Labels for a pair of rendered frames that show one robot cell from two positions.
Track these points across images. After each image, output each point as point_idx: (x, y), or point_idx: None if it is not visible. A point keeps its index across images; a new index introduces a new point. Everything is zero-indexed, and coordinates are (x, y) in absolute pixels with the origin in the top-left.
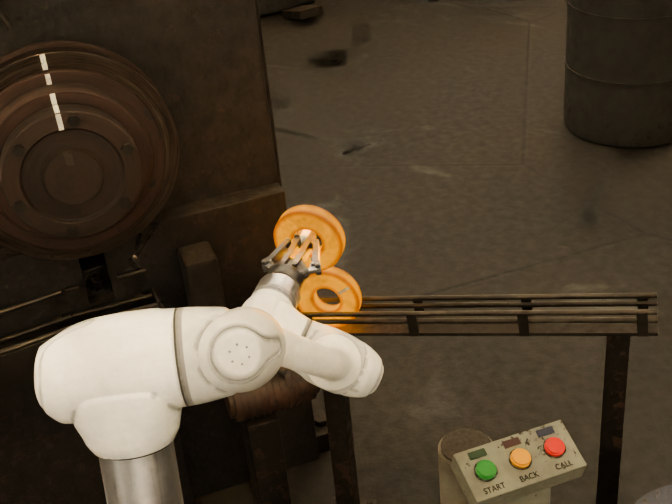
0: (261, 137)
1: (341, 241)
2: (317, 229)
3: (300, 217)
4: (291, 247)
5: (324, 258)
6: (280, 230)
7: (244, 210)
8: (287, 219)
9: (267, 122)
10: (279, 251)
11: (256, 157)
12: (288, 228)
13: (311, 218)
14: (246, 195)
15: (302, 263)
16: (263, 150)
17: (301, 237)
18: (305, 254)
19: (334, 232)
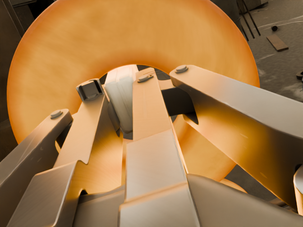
0: (1, 34)
1: (255, 63)
2: (160, 46)
3: (81, 17)
4: (79, 132)
5: (206, 150)
6: (29, 108)
7: (5, 146)
8: (35, 49)
9: (2, 9)
10: (10, 178)
11: (4, 67)
12: (54, 88)
13: (126, 2)
14: (4, 124)
15: (231, 200)
16: (12, 54)
17: (112, 91)
18: (175, 135)
19: (227, 31)
